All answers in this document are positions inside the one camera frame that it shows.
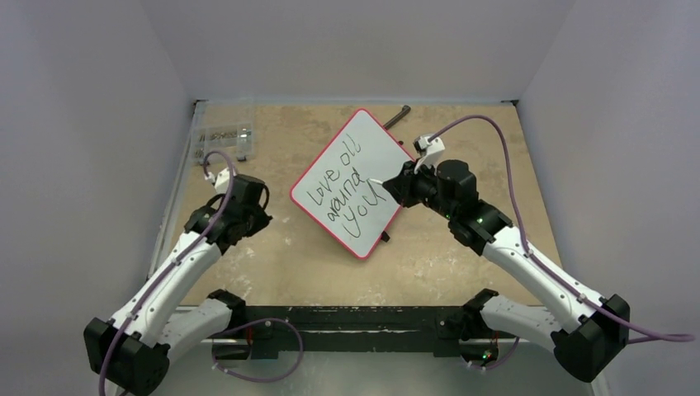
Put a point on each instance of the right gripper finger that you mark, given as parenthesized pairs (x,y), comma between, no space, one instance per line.
(400,190)
(408,171)

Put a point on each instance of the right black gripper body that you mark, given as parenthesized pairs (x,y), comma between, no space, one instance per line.
(404,184)

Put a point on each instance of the red framed whiteboard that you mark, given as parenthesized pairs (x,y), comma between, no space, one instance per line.
(338,190)

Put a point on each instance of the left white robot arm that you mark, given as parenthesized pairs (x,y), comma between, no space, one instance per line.
(133,349)

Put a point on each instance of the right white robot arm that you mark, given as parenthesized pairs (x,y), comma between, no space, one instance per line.
(578,325)

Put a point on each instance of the clear plastic screw box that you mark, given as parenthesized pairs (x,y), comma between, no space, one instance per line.
(237,139)

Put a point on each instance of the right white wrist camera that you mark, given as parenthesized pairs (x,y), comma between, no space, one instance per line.
(429,149)

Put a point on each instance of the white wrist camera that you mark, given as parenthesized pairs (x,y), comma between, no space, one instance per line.
(429,149)
(219,181)

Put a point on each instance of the black whiteboard stand bracket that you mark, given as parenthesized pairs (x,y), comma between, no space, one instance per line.
(405,110)

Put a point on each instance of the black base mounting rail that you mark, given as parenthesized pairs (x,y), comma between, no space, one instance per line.
(441,331)

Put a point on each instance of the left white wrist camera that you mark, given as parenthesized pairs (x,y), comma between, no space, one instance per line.
(219,181)

